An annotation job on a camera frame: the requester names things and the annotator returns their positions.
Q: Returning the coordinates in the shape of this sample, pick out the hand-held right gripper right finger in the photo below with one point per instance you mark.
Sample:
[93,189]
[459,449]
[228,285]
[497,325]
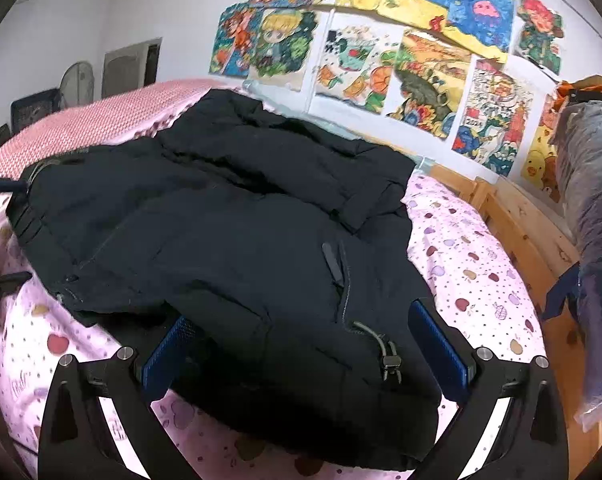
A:
[438,350]

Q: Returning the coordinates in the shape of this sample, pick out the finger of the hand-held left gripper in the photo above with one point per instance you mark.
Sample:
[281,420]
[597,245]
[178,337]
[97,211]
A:
[6,186]
[1,292]

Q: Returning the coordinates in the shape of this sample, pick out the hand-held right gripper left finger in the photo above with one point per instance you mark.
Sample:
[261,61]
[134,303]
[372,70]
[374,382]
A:
[168,355]

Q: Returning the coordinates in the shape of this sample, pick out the black padded jacket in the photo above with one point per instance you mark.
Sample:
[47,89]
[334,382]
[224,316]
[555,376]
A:
[231,240]

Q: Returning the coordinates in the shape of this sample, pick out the clear plastic bag of clothes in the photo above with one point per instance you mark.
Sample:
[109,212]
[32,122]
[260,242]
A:
[601,220]

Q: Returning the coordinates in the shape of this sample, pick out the black plastic crate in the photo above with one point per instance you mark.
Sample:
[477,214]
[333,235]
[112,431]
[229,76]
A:
[33,110]

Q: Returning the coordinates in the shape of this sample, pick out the pink apple print bedsheet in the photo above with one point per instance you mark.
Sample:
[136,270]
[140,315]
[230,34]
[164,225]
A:
[471,270]

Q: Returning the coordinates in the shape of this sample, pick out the red checked blanket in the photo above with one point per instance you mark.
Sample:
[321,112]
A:
[81,115]

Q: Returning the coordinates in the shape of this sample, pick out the electric fan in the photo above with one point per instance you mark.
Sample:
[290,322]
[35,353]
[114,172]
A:
[78,82]

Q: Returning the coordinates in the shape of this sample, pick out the orange cloth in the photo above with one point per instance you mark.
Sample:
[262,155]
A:
[576,91]

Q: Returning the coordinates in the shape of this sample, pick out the wooden bed frame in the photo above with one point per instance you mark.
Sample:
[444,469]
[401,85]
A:
[531,240]

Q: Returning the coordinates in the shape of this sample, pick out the group of colourful wall drawings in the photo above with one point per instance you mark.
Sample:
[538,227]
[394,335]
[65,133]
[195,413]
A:
[421,80]

